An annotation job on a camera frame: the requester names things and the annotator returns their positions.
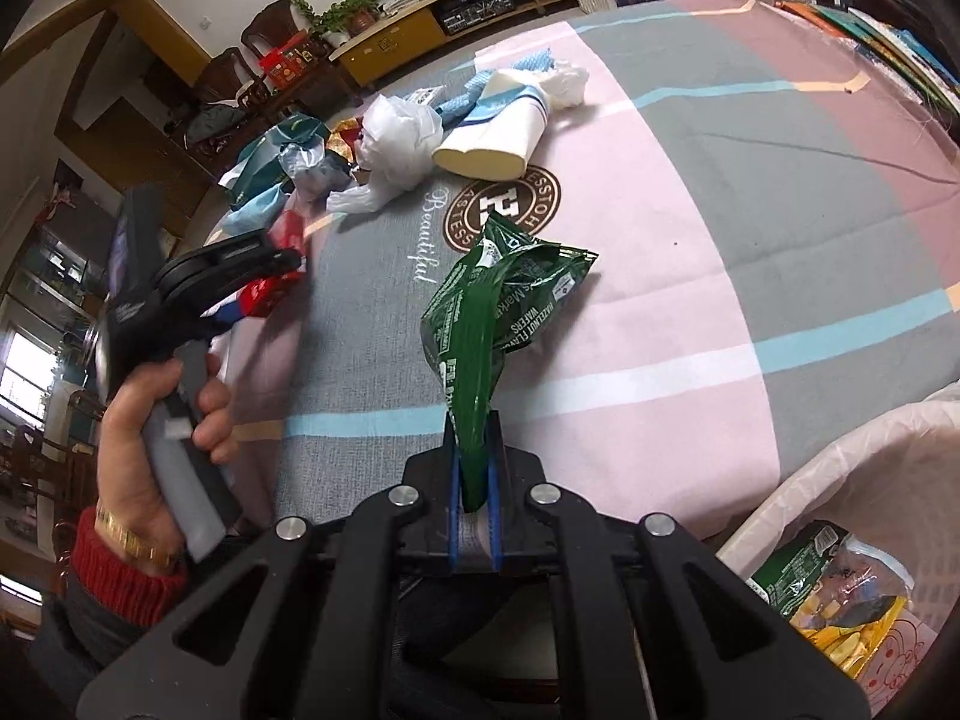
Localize white blue-striped paper container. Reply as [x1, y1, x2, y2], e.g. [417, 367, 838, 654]
[433, 67, 556, 181]

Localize light blue checkered cloth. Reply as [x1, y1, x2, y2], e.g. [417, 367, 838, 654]
[439, 49, 556, 125]

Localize person's left forearm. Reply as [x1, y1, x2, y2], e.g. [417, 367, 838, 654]
[30, 506, 188, 691]

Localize red gift box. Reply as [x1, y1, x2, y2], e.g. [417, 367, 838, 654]
[259, 30, 314, 89]

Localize striped pink grey tablecloth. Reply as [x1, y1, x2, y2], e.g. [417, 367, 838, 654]
[210, 0, 960, 541]

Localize gold bracelet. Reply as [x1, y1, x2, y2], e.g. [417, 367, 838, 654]
[94, 506, 181, 567]

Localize clear plastic bag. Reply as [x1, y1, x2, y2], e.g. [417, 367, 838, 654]
[821, 529, 917, 620]

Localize red snack packet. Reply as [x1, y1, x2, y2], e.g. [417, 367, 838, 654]
[232, 210, 308, 316]

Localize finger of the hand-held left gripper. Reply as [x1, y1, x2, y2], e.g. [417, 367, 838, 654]
[184, 291, 257, 340]
[161, 229, 305, 301]

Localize yellow wooden TV cabinet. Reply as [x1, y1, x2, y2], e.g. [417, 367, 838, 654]
[330, 0, 593, 87]

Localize red gold packet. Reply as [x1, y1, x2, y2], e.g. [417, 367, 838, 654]
[328, 120, 368, 155]

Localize black audio amplifier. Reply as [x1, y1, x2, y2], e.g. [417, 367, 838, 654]
[437, 0, 520, 35]

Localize white crumpled tissue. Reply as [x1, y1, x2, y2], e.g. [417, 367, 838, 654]
[540, 60, 590, 108]

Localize blue face mask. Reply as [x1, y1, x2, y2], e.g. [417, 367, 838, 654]
[223, 184, 292, 237]

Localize green snack packet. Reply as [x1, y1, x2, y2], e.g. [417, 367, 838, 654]
[420, 211, 599, 515]

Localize carved wooden chair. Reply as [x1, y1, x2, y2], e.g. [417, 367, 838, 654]
[195, 47, 271, 117]
[240, 0, 335, 91]

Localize yellow snack bag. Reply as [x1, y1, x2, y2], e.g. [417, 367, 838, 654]
[795, 592, 912, 687]

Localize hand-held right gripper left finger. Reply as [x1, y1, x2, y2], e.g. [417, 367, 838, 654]
[75, 409, 462, 720]

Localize potted plant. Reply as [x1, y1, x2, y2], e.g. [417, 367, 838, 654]
[315, 0, 381, 47]

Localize white plastic bin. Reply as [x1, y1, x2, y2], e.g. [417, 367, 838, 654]
[716, 382, 960, 698]

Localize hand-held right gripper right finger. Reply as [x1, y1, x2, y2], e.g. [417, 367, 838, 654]
[487, 409, 875, 720]

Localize white plastic bag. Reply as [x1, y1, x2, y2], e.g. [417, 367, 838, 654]
[326, 95, 445, 215]

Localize colourful books and magazines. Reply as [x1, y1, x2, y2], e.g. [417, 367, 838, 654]
[814, 4, 957, 102]

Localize person's left hand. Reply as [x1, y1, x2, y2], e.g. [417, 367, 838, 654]
[96, 356, 241, 563]

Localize wooden dining chair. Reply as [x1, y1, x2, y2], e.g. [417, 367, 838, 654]
[0, 390, 98, 541]

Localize dark green bag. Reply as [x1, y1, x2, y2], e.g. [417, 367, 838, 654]
[221, 114, 327, 211]

